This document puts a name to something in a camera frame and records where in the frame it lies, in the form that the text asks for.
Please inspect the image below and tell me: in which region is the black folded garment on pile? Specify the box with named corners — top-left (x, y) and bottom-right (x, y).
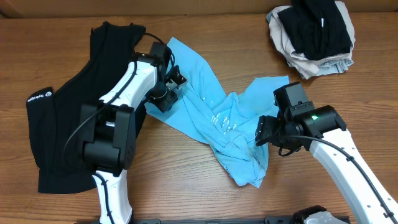
top-left (278, 0), bottom-right (351, 60)

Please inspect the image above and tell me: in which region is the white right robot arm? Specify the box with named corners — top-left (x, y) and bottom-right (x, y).
top-left (255, 82), bottom-right (397, 223)

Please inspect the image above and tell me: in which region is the black shirt with logo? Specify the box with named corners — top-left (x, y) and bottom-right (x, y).
top-left (26, 22), bottom-right (146, 194)

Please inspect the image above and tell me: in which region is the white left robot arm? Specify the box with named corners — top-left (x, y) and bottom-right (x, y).
top-left (77, 42), bottom-right (187, 223)

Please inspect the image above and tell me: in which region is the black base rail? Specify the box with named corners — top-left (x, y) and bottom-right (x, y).
top-left (74, 214), bottom-right (352, 224)

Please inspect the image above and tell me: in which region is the beige folded garment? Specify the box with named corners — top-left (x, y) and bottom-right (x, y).
top-left (266, 6), bottom-right (353, 80)

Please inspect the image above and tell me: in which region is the light blue t-shirt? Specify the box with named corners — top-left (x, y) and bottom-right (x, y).
top-left (145, 38), bottom-right (289, 187)

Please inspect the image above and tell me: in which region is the grey patterned folded garment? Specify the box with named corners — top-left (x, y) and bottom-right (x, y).
top-left (315, 58), bottom-right (354, 76)

